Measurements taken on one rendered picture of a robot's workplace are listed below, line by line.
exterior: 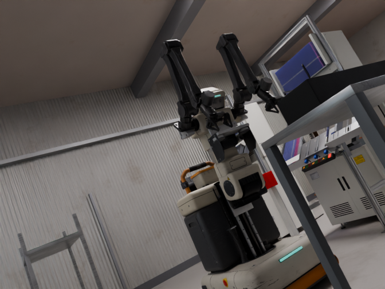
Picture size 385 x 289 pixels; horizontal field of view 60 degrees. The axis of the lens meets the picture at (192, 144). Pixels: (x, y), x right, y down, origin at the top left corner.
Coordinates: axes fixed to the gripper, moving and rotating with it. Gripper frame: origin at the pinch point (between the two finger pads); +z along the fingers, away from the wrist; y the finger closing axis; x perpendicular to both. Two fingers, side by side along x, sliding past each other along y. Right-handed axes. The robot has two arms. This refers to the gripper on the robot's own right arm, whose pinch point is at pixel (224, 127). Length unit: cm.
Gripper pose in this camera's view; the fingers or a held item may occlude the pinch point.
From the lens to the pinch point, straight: 171.2
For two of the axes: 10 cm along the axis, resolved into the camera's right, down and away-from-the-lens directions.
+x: -1.8, 7.4, 6.5
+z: 5.4, 6.2, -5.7
